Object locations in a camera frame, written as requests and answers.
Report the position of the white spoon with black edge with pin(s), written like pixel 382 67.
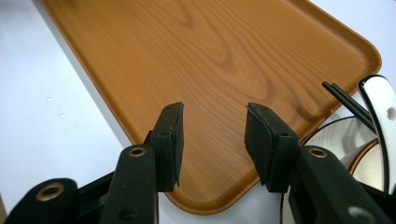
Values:
pixel 384 124

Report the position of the brown wood-grain tray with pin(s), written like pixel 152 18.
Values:
pixel 214 77

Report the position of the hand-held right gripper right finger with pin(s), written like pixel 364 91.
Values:
pixel 269 146

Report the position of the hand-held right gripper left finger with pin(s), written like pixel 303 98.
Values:
pixel 166 146

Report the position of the white bowl with brown rim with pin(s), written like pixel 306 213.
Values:
pixel 348 140

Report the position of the black chopstick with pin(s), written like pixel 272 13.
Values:
pixel 353 101
pixel 348 104

